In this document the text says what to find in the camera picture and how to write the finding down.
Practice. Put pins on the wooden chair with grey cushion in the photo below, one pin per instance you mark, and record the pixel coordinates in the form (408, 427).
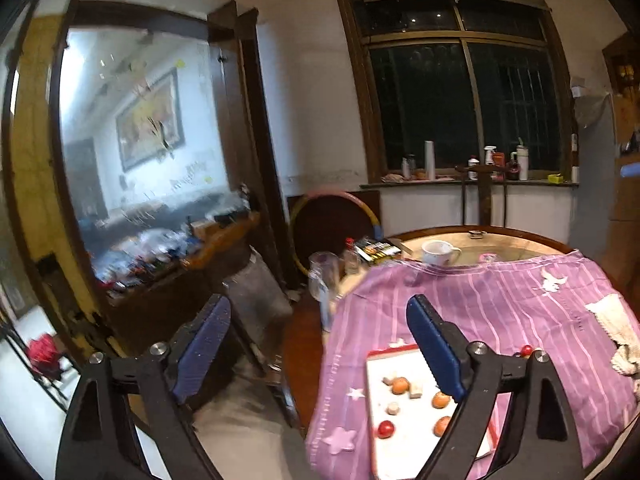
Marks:
(260, 305)

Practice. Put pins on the colourful hula hoop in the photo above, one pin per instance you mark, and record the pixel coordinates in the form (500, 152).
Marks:
(374, 217)

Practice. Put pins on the white tumbler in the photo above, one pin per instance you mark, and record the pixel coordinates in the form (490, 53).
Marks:
(522, 164)

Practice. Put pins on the dark wooden chair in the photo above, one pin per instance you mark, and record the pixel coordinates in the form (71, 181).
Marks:
(482, 195)

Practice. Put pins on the framed painting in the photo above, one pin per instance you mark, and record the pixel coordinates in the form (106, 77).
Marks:
(150, 120)

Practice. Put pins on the brown framed window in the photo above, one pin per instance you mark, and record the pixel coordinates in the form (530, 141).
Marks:
(465, 85)

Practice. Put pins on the white paper towel roll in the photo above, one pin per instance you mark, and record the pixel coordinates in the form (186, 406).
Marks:
(430, 160)

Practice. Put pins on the peeled sugarcane piece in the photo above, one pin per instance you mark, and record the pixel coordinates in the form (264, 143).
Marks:
(415, 389)

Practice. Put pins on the red tray with white inside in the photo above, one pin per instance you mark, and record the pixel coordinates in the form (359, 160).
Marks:
(400, 452)

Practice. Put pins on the clear measuring jug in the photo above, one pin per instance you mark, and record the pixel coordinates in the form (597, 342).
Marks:
(322, 272)

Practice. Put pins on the purple striped cloth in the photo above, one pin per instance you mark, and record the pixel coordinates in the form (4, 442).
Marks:
(500, 300)

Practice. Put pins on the red cloth bundle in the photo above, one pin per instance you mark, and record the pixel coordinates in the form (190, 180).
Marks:
(45, 352)

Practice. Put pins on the small sugarcane piece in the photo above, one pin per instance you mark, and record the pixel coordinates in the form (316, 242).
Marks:
(393, 408)

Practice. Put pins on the white knitted cloth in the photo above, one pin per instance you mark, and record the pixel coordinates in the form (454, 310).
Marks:
(615, 320)

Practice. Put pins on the small bottles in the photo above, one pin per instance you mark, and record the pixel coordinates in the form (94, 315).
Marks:
(409, 166)

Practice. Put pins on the box of colourful packets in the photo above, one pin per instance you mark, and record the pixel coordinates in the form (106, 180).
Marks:
(375, 250)

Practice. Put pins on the white spray bottle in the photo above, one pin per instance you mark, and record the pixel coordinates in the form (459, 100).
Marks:
(490, 156)

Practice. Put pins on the white cartoon mug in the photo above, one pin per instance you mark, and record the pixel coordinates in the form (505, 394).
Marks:
(437, 254)

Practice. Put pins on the orange mandarin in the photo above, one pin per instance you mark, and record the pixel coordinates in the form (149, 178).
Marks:
(440, 400)
(441, 426)
(399, 385)

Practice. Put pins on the yellow sponge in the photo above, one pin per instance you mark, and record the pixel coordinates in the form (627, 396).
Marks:
(554, 178)

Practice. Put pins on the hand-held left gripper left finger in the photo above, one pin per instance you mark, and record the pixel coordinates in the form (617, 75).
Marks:
(202, 350)

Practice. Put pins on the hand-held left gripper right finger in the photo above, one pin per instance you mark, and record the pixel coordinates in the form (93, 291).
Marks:
(437, 350)

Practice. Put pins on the red box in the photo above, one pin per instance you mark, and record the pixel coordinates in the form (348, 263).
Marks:
(498, 159)

